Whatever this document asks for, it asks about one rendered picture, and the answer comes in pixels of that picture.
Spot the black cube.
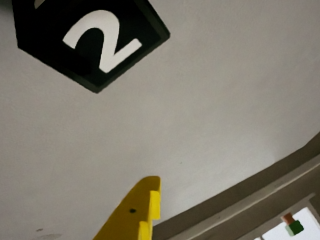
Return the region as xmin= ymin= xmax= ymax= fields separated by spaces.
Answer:
xmin=12 ymin=0 xmax=171 ymax=94

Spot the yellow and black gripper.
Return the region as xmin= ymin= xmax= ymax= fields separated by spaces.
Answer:
xmin=92 ymin=176 xmax=161 ymax=240

